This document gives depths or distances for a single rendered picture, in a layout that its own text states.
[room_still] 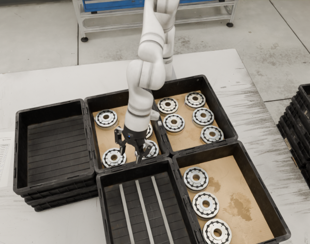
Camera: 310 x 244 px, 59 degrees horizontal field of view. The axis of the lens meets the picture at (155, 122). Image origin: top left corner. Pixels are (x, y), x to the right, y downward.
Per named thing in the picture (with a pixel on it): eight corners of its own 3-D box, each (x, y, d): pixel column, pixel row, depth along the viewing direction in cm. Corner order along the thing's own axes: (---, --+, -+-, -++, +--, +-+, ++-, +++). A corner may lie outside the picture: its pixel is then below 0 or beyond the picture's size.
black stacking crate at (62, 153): (25, 126, 131) (16, 112, 122) (87, 114, 136) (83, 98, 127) (25, 205, 109) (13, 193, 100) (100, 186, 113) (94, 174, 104)
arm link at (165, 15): (183, -21, 83) (177, 9, 109) (152, -26, 83) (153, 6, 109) (178, 9, 84) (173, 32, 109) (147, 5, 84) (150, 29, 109)
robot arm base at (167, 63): (153, 73, 155) (153, 49, 141) (169, 71, 156) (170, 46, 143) (157, 85, 149) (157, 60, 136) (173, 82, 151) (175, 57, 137)
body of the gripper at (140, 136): (118, 122, 82) (115, 144, 88) (143, 133, 80) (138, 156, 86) (131, 110, 87) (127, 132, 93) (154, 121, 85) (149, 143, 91)
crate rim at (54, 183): (17, 114, 124) (15, 111, 122) (84, 100, 128) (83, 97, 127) (15, 196, 101) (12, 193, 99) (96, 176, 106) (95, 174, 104)
